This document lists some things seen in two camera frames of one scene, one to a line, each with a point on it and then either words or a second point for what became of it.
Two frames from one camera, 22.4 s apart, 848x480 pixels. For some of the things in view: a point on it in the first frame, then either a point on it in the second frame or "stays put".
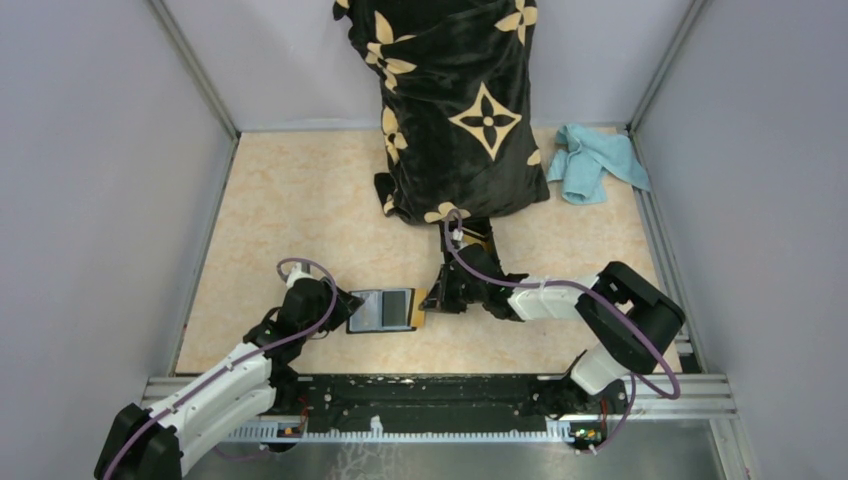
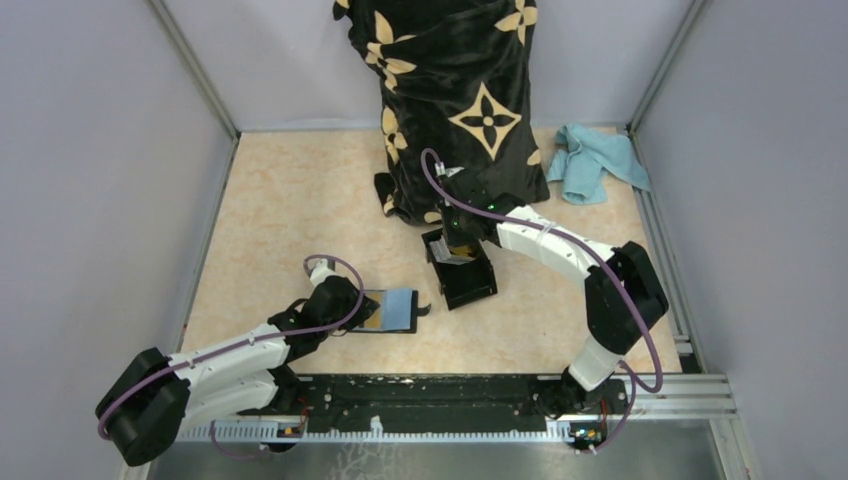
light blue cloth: [585, 159] stays put
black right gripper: [451, 270] → [452, 238]
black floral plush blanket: [456, 113] stays put
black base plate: [420, 403] stays put
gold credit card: [418, 316] → [374, 321]
